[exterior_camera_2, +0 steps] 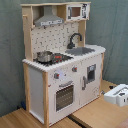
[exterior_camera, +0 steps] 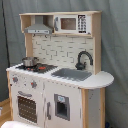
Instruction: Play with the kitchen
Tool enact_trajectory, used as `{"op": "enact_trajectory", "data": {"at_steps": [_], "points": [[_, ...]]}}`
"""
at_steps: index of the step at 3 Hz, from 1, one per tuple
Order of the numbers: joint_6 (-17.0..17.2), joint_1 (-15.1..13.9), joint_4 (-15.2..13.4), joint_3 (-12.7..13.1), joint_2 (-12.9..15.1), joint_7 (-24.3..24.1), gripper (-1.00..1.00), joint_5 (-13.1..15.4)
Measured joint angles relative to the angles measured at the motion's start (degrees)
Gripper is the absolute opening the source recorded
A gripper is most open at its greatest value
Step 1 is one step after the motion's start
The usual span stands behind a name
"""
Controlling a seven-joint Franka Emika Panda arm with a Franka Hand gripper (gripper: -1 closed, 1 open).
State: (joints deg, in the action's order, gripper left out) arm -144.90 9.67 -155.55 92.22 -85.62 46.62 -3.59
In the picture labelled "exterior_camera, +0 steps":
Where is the white toy microwave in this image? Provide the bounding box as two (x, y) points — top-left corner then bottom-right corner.
(54, 14), (91, 34)

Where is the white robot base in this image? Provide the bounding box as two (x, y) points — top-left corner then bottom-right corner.
(1, 121), (40, 128)

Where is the wooden toy kitchen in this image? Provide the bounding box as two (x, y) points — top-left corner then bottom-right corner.
(7, 11), (114, 128)

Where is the grey toy sink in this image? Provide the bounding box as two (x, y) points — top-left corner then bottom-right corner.
(52, 68), (92, 81)

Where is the black toy faucet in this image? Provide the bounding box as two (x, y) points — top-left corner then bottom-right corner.
(75, 51), (93, 70)

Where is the black toy stovetop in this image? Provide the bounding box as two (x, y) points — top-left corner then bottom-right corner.
(18, 63), (55, 73)

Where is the silver toy pot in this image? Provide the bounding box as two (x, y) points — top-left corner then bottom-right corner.
(22, 57), (39, 67)

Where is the right red stove knob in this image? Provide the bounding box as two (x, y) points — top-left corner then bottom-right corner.
(31, 81), (37, 88)

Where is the red stove knob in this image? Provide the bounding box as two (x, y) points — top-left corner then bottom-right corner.
(31, 81), (37, 88)
(13, 77), (18, 83)

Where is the white cabinet door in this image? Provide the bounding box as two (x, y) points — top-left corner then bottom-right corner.
(45, 82), (82, 128)

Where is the grey range hood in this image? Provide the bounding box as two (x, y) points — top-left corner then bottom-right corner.
(24, 15), (52, 34)

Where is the left red stove knob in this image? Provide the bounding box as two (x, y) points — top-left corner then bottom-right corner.
(13, 77), (18, 83)

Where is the toy oven door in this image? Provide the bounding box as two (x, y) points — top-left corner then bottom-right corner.
(11, 86), (43, 127)

